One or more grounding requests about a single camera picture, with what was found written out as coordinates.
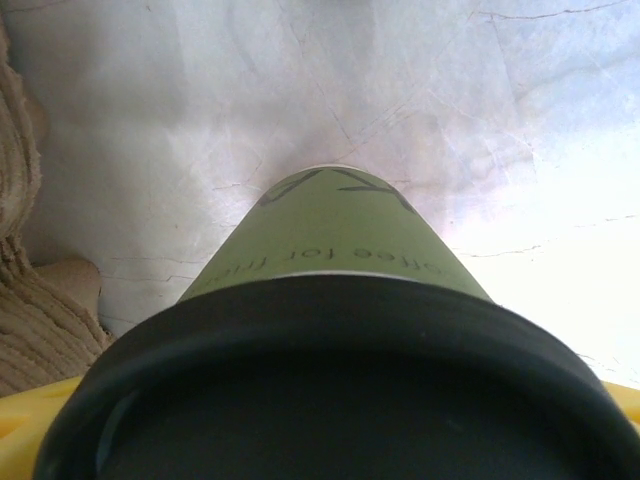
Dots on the green paper coffee cup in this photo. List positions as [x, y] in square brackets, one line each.
[330, 230]

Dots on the brown pulp cup carrier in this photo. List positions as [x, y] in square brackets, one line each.
[30, 310]

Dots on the black plastic cup lid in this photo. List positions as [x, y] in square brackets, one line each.
[350, 400]

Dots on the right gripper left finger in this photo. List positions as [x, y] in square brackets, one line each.
[25, 435]

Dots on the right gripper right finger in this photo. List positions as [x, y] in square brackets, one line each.
[631, 402]

